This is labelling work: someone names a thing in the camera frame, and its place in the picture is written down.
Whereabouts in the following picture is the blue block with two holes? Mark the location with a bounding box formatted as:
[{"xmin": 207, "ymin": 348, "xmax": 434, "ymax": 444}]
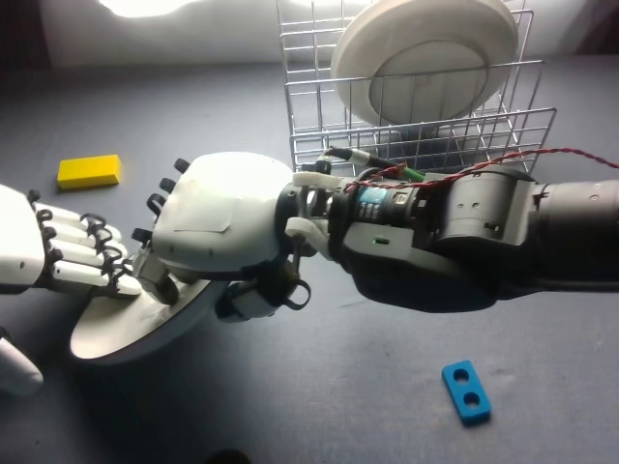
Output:
[{"xmin": 440, "ymin": 360, "xmax": 493, "ymax": 426}]

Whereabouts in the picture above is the silver wire dish rack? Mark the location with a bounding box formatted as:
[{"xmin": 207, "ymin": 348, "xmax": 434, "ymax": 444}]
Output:
[{"xmin": 276, "ymin": 0, "xmax": 557, "ymax": 178}]

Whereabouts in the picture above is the thick green cable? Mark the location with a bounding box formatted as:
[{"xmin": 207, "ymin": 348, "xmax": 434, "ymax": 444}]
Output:
[{"xmin": 316, "ymin": 146, "xmax": 429, "ymax": 183}]

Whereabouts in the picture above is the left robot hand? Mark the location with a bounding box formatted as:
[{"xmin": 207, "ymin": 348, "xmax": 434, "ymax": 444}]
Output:
[{"xmin": 0, "ymin": 183, "xmax": 144, "ymax": 397}]

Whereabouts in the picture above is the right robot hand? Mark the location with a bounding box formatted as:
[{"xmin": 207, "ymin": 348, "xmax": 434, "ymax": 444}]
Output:
[{"xmin": 131, "ymin": 153, "xmax": 310, "ymax": 323}]

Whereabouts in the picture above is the red black twisted wire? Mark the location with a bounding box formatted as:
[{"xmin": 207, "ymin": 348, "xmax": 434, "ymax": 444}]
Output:
[{"xmin": 345, "ymin": 146, "xmax": 619, "ymax": 192}]

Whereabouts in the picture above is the yellow block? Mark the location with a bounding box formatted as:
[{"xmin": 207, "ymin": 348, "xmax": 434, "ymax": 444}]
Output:
[{"xmin": 56, "ymin": 154, "xmax": 122, "ymax": 193}]

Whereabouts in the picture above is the white plate with grey outside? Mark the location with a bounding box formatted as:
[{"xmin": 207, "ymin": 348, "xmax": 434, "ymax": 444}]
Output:
[{"xmin": 69, "ymin": 275, "xmax": 217, "ymax": 364}]

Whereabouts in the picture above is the plain white plate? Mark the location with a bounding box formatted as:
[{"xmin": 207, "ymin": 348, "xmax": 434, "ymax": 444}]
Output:
[{"xmin": 331, "ymin": 0, "xmax": 518, "ymax": 128}]

